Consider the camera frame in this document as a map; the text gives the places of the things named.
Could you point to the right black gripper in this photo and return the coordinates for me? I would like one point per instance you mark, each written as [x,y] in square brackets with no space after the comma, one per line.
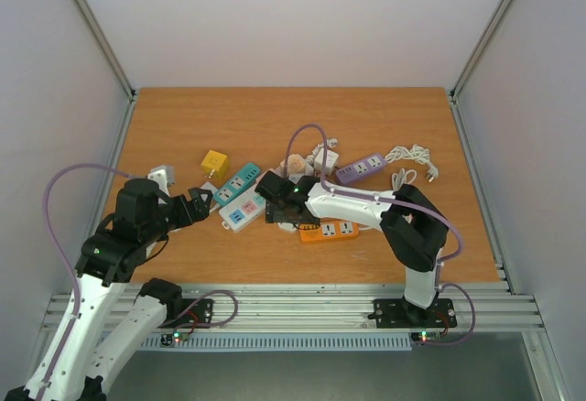
[284,211]

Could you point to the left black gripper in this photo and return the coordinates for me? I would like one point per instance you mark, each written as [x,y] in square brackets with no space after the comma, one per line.
[199,201]

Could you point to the white round switch socket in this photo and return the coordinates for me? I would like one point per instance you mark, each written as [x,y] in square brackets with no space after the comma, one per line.
[287,227]

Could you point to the long white power strip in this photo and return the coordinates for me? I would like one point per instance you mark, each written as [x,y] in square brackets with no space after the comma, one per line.
[242,211]

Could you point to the peach cube adapter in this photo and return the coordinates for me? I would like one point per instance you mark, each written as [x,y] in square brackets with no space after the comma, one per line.
[295,164]

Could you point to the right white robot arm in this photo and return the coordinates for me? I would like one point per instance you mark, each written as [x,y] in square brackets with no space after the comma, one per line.
[415,231]

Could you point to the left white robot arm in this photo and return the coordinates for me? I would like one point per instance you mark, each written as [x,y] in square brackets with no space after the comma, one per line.
[79,365]

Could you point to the grey plug adapter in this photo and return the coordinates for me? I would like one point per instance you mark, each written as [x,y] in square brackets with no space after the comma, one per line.
[209,186]

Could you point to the teal power strip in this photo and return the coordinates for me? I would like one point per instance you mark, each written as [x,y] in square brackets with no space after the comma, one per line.
[237,184]

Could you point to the yellow cube adapter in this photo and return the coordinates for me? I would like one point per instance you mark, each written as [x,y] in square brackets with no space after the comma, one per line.
[215,165]

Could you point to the orange power strip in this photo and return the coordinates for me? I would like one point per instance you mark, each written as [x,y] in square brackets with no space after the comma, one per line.
[328,231]

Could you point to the white cube socket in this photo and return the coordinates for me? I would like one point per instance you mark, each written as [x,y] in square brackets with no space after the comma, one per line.
[325,161]

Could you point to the purple power strip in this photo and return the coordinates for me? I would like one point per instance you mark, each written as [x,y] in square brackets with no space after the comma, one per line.
[361,169]

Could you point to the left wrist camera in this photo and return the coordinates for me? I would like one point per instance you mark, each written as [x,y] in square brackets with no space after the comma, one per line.
[163,175]

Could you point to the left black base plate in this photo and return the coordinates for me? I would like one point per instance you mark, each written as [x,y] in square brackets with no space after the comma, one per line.
[200,313]

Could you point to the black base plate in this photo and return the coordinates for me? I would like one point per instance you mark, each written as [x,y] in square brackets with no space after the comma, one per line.
[397,313]
[200,313]

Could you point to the grey slotted cable duct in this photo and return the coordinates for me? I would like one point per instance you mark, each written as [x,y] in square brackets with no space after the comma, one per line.
[280,342]

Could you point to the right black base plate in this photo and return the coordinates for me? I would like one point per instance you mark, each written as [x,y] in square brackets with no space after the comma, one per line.
[397,313]

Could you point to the aluminium rail frame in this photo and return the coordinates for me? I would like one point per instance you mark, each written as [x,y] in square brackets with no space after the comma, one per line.
[281,285]

